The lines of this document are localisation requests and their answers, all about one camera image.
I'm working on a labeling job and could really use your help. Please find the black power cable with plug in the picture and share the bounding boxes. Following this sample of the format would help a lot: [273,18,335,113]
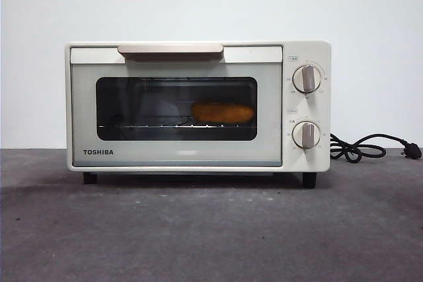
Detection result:
[329,133,423,164]

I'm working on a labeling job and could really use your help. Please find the yellow corn cob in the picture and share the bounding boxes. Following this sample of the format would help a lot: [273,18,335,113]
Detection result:
[191,102,255,123]

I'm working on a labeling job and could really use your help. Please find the metal wire oven rack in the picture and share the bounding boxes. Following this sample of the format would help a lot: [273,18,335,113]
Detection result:
[98,124,257,130]

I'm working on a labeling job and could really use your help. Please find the cream toaster oven body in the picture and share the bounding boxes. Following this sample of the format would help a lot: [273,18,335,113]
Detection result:
[64,40,332,190]

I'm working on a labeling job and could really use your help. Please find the oven door with glass window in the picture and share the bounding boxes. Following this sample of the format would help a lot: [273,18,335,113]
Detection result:
[70,44,284,168]

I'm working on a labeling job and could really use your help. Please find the beige oven knob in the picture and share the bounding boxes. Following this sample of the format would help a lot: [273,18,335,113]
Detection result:
[292,120,322,150]
[292,65,322,94]

